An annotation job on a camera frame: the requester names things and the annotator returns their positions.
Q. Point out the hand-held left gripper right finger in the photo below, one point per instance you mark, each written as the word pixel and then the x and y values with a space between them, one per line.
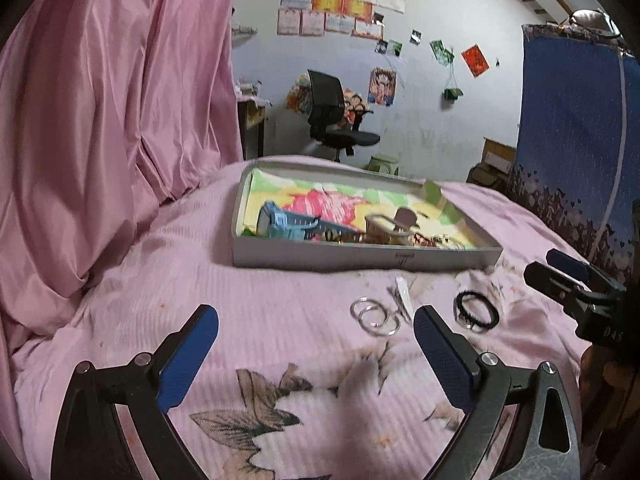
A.
pixel 442 355

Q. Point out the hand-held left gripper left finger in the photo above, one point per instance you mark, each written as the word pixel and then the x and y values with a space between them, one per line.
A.
pixel 187 355

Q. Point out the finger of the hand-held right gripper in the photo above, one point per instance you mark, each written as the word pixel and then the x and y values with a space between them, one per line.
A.
pixel 545 277
pixel 567 262

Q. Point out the wide silver bangle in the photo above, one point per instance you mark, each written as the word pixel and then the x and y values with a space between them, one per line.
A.
pixel 380 332
pixel 354 310

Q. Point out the white hair clip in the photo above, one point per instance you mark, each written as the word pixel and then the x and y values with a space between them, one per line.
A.
pixel 404 297

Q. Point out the thin silver bangle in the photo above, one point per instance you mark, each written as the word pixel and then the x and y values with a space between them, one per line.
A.
pixel 452 242

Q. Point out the red charm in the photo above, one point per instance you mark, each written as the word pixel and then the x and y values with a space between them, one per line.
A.
pixel 425 241

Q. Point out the grey cardboard box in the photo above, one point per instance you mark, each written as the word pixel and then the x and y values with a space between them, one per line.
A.
pixel 350 257

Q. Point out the brown bag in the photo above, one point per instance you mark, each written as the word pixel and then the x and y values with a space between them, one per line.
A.
pixel 487 177

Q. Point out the pink floral bedspread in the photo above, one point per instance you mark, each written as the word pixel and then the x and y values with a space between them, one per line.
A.
pixel 300 310

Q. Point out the cardboard boxes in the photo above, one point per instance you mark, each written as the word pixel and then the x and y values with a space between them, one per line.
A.
pixel 500 155

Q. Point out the blue printed cloth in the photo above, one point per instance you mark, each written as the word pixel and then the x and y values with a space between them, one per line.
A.
pixel 565 135

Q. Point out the green plastic stool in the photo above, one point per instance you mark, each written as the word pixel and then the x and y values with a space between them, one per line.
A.
pixel 384 164

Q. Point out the green hanging ornament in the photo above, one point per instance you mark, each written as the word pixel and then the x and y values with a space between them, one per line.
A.
pixel 452 93

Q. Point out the red paper square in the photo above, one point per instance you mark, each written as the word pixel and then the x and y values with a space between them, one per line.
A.
pixel 475 60

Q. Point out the black office chair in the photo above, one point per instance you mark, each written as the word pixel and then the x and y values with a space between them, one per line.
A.
pixel 345 137

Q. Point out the wooden desk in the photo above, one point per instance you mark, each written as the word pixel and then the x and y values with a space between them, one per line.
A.
pixel 252 120

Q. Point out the white rounded object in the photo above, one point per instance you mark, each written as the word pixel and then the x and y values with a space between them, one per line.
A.
pixel 590 17

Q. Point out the pink satin curtain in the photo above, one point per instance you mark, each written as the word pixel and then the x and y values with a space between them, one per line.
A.
pixel 100 110

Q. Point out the stack of papers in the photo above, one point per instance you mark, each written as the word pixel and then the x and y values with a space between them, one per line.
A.
pixel 247 91

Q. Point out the colourful cartoon cutout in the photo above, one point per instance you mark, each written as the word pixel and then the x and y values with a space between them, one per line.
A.
pixel 300 92

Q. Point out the green wall photo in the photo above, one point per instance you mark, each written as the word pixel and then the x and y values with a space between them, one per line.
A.
pixel 442 52

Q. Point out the cartoon wall poster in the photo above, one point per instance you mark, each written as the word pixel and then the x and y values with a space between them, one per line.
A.
pixel 382 86

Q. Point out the small wall photo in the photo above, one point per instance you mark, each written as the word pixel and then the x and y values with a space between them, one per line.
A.
pixel 415 36
pixel 389 48
pixel 379 18

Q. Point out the group of wall certificates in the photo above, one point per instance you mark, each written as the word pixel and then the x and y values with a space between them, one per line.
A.
pixel 325 10

